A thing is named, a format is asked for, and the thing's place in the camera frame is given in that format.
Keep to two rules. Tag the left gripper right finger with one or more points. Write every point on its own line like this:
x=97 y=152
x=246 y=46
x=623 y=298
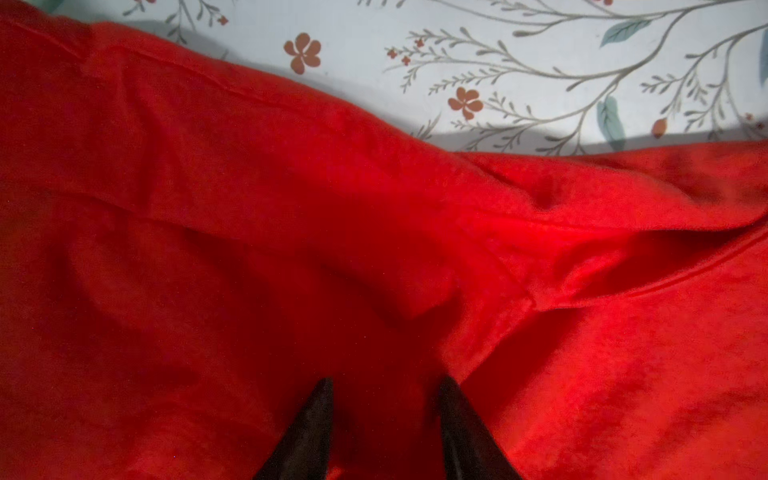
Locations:
x=469 y=450

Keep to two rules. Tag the red t shirt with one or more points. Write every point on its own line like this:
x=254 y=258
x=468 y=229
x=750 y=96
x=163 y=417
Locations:
x=188 y=247

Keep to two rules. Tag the floral table cloth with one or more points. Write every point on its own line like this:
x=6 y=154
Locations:
x=545 y=77

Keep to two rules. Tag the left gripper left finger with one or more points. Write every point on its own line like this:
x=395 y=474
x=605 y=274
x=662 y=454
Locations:
x=303 y=451

